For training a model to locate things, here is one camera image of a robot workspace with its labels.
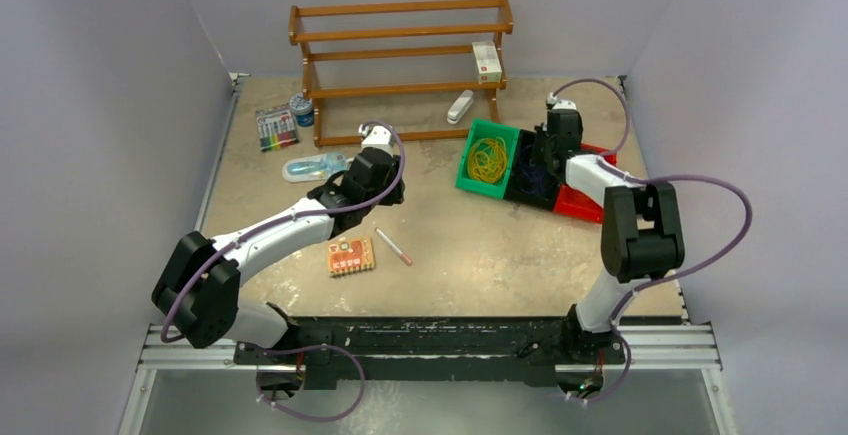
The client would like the black plastic bin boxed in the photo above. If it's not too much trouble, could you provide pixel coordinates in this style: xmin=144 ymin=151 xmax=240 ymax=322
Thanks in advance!
xmin=504 ymin=130 xmax=560 ymax=212

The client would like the red plastic bin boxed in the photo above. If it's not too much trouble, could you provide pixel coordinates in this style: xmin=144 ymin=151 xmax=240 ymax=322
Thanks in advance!
xmin=553 ymin=185 xmax=604 ymax=224

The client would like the yellow cable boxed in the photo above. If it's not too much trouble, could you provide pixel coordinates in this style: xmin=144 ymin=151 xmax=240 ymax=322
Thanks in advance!
xmin=467 ymin=136 xmax=511 ymax=186

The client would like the green plastic bin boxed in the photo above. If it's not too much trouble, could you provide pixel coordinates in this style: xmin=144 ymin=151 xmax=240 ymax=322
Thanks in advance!
xmin=455 ymin=119 xmax=520 ymax=199

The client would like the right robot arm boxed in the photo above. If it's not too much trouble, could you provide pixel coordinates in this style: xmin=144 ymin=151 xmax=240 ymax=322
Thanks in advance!
xmin=532 ymin=102 xmax=685 ymax=362

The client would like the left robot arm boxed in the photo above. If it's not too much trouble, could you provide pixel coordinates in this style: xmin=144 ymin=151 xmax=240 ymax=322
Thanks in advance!
xmin=151 ymin=147 xmax=405 ymax=364

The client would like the blue toothbrush blister pack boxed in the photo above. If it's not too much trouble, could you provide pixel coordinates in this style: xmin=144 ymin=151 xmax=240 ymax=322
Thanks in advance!
xmin=281 ymin=152 xmax=352 ymax=183

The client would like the orange snack packet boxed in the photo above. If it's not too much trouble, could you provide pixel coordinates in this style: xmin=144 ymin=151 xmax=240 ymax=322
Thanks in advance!
xmin=327 ymin=237 xmax=376 ymax=278

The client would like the blue round tin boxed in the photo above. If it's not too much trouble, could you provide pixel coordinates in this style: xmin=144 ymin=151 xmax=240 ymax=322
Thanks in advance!
xmin=288 ymin=93 xmax=315 ymax=127

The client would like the red marker pen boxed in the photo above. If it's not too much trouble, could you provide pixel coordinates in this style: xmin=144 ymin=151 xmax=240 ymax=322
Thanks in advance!
xmin=374 ymin=227 xmax=413 ymax=266

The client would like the white cardboard box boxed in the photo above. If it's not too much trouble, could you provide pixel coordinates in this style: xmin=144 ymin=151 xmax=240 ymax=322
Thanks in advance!
xmin=471 ymin=41 xmax=503 ymax=84

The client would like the white stapler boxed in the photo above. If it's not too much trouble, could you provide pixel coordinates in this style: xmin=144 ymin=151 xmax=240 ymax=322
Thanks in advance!
xmin=446 ymin=90 xmax=474 ymax=125

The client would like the marker pen set pack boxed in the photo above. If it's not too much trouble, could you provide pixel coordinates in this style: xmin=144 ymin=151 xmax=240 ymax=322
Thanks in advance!
xmin=255 ymin=104 xmax=300 ymax=152

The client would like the wooden shelf rack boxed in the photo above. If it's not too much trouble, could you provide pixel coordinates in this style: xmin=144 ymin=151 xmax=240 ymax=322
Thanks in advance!
xmin=288 ymin=0 xmax=514 ymax=147

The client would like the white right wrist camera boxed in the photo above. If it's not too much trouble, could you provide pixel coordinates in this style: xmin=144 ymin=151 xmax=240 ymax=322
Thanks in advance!
xmin=545 ymin=92 xmax=578 ymax=113

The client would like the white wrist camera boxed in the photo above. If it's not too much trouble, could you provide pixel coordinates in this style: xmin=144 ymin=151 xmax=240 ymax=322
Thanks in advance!
xmin=545 ymin=92 xmax=578 ymax=113
xmin=358 ymin=123 xmax=396 ymax=155

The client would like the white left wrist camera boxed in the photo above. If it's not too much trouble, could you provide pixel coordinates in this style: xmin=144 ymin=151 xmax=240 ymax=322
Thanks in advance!
xmin=358 ymin=123 xmax=396 ymax=155

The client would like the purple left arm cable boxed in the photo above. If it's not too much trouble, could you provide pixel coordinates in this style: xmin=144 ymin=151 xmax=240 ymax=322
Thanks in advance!
xmin=159 ymin=120 xmax=407 ymax=345

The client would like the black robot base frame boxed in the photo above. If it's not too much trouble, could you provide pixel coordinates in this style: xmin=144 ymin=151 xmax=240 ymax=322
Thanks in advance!
xmin=235 ymin=316 xmax=626 ymax=391

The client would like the aluminium rail frame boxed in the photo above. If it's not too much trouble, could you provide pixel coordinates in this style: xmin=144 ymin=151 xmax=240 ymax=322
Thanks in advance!
xmin=117 ymin=72 xmax=737 ymax=435

